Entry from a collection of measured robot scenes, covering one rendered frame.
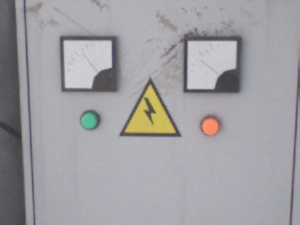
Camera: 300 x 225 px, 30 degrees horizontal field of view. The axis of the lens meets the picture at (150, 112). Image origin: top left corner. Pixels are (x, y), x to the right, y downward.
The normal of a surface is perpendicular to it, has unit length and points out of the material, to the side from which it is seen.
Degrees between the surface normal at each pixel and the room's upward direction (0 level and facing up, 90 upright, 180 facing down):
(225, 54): 90
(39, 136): 90
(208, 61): 90
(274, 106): 90
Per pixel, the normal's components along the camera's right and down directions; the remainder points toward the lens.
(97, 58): -0.04, 0.20
